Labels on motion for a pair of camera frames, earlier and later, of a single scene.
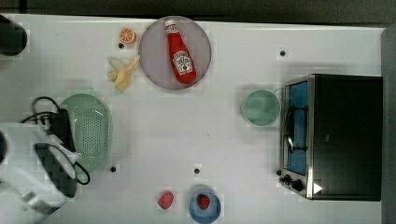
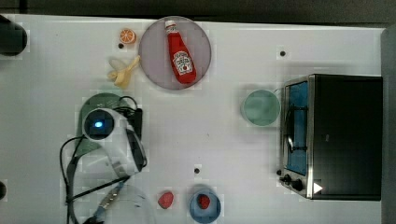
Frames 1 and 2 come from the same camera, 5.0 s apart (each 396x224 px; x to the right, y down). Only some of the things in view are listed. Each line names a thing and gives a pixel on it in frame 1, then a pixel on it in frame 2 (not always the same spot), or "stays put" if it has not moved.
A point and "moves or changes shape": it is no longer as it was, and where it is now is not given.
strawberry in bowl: [204, 202] stays put
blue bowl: [205, 205] stays put
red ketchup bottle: [181, 54] stays put
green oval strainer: [91, 127] moves or changes shape
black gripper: [60, 127] to [135, 119]
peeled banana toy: [121, 77] stays put
